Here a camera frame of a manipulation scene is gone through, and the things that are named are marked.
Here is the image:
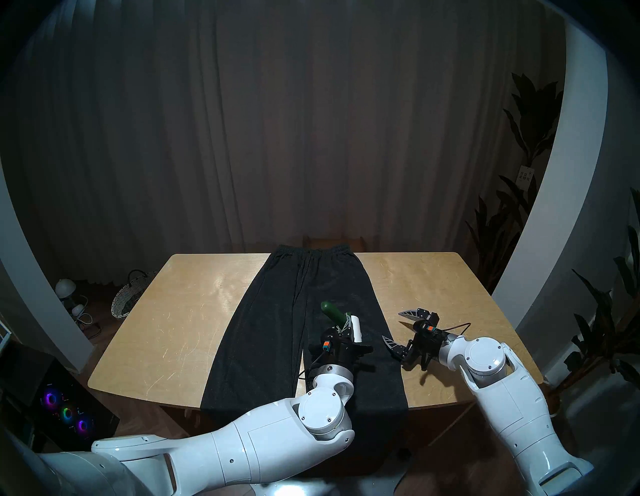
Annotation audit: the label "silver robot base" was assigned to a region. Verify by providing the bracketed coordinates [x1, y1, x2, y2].
[250, 480, 406, 496]

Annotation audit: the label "tall dark leafy plant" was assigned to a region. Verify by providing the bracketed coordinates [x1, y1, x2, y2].
[465, 72, 565, 293]

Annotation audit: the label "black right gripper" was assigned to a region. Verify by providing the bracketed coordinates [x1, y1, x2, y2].
[382, 308, 446, 371]

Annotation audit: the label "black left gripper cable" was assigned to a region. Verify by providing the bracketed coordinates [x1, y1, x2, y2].
[298, 350, 326, 386]

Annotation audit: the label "dark grey pants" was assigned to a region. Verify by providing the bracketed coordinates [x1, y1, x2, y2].
[201, 243, 410, 476]

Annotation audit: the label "black computer with RGB fans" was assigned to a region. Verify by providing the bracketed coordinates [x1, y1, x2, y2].
[0, 340, 121, 453]

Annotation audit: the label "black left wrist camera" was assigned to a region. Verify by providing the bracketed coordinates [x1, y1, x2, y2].
[309, 327, 337, 357]

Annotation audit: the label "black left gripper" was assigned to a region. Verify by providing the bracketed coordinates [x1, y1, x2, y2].
[320, 322, 375, 368]

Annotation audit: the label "potted plant in white pot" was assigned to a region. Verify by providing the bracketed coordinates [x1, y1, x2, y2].
[542, 187, 640, 418]

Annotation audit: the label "woven wicker basket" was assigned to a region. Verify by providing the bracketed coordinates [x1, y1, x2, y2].
[111, 270, 158, 319]

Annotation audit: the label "grey pleated curtain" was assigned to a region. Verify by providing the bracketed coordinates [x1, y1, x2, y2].
[0, 0, 568, 286]

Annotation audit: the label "green handled white lint roller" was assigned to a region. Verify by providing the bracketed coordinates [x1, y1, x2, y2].
[320, 301, 365, 346]

